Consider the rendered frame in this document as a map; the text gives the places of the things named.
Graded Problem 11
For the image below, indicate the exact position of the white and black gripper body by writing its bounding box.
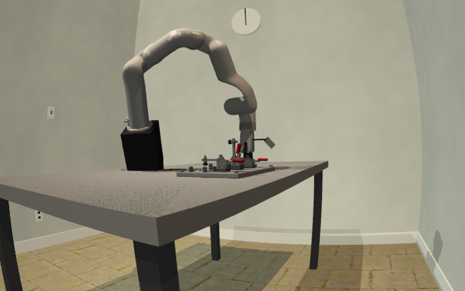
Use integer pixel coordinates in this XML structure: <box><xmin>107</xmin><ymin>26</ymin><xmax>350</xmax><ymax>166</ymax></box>
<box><xmin>239</xmin><ymin>129</ymin><xmax>256</xmax><ymax>153</ymax></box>

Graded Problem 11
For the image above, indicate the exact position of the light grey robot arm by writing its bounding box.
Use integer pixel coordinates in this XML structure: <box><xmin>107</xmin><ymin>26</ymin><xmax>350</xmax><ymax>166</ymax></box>
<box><xmin>123</xmin><ymin>28</ymin><xmax>257</xmax><ymax>133</ymax></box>

